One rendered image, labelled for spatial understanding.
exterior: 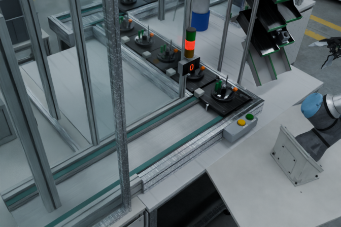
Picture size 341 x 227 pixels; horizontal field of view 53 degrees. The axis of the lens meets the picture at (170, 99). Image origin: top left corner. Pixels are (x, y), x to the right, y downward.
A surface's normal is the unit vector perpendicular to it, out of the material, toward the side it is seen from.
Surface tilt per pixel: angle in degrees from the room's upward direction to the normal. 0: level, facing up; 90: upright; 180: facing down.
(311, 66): 0
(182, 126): 0
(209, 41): 0
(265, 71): 45
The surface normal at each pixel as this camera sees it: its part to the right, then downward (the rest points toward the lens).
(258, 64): 0.39, -0.13
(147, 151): 0.04, -0.76
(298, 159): -0.93, 0.21
